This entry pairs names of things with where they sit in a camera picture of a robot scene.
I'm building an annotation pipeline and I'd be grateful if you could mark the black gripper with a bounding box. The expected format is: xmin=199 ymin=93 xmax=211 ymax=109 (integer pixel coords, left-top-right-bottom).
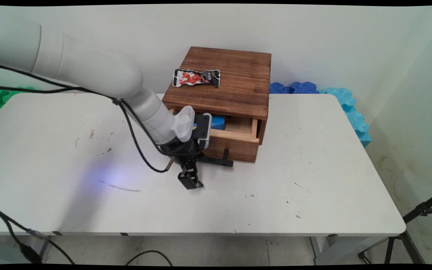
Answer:
xmin=162 ymin=139 xmax=204 ymax=190

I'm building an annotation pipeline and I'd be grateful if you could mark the wooden drawer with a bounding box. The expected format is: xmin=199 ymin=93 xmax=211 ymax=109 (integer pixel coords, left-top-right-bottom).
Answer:
xmin=169 ymin=109 xmax=260 ymax=163

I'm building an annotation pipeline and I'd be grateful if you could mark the blue box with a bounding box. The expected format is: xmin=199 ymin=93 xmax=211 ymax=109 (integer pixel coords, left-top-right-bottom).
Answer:
xmin=211 ymin=115 xmax=227 ymax=131

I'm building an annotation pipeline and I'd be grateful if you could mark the red black snack packet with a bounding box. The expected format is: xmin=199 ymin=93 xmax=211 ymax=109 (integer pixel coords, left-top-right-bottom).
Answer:
xmin=172 ymin=69 xmax=221 ymax=89

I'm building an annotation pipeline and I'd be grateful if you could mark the brown wooden cabinet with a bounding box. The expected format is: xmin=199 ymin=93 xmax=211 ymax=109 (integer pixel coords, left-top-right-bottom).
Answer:
xmin=162 ymin=46 xmax=272 ymax=162

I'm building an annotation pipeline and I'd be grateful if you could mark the cyan foam mat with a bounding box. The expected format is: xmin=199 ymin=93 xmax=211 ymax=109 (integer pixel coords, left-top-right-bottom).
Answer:
xmin=318 ymin=87 xmax=372 ymax=148

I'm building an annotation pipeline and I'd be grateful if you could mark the black tripod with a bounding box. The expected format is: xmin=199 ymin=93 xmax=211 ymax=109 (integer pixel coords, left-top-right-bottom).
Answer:
xmin=357 ymin=189 xmax=432 ymax=265

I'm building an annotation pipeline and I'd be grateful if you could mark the black drawer handle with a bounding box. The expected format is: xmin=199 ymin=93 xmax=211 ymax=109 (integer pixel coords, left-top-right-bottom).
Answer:
xmin=196 ymin=149 xmax=234 ymax=168

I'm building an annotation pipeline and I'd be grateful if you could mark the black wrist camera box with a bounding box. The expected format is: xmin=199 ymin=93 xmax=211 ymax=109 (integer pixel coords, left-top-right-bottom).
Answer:
xmin=193 ymin=113 xmax=212 ymax=149

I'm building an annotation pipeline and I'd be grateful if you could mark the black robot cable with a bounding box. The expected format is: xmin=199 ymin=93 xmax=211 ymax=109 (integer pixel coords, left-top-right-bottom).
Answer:
xmin=0 ymin=85 xmax=201 ymax=156
xmin=0 ymin=61 xmax=172 ymax=174

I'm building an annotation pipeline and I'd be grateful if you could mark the black floor cable with adapter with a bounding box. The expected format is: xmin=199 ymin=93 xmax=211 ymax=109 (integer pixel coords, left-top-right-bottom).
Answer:
xmin=0 ymin=201 xmax=76 ymax=265

